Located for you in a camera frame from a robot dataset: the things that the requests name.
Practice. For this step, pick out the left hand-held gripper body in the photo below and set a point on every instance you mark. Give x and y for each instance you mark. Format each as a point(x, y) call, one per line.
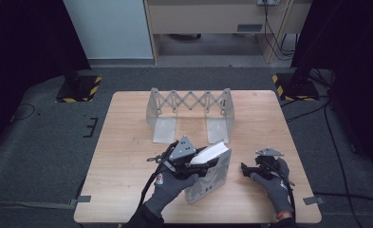
point(182, 158)

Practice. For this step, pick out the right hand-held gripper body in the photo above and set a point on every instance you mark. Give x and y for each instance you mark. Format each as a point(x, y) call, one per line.
point(269, 167)

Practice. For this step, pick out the white hardcover book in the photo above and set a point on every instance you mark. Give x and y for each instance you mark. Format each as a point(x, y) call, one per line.
point(212, 183)

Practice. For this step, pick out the person's right hand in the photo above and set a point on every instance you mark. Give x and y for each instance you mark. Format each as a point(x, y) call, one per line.
point(277, 193)

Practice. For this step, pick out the person's left hand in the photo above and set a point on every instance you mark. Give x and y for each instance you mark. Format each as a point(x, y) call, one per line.
point(168, 193)

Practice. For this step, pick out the expandable metal book stand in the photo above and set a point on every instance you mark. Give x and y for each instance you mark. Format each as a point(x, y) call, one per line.
point(164, 129)

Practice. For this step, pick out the grey tape piece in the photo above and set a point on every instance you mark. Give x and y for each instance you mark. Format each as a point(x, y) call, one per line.
point(313, 200)
point(81, 200)

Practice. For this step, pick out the black stand with striped base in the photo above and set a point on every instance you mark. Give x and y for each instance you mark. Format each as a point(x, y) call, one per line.
point(296, 87)
point(79, 88)

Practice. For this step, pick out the black curtain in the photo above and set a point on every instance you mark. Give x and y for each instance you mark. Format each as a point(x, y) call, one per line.
point(358, 63)
point(22, 63)

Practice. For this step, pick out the grey rectangular desk label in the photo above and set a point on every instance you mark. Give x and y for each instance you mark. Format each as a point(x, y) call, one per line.
point(249, 27)

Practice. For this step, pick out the light wooden desk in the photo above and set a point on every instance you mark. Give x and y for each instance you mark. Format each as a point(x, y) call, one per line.
point(206, 19)

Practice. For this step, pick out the white panel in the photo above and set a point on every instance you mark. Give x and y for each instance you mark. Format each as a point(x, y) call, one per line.
point(111, 28)

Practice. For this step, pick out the grey floor strip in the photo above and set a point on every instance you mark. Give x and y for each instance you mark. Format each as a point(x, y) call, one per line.
point(26, 205)

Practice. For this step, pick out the white power strip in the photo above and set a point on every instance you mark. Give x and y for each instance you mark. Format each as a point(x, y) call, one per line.
point(268, 2)

